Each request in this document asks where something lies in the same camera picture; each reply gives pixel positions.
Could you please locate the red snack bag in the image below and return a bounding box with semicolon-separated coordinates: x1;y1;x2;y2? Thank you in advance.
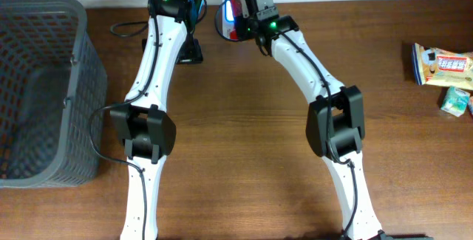
231;0;241;24

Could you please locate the yellow wet wipes pack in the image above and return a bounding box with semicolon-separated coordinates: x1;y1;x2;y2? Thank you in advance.
412;43;472;90

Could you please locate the teal tissue pack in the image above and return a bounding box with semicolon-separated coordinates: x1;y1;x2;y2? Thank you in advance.
440;86;470;117

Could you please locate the orange tissue pack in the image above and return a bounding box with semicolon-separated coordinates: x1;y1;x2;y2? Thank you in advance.
467;96;473;116

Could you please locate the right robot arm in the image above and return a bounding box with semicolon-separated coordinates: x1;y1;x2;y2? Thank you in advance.
232;0;384;239

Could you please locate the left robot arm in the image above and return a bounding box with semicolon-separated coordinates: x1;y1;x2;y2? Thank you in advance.
110;0;206;239

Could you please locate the white barcode scanner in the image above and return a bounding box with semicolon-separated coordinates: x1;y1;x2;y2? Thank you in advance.
222;0;238;41

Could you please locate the grey plastic mesh basket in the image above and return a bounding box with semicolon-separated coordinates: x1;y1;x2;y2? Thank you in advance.
1;0;107;188

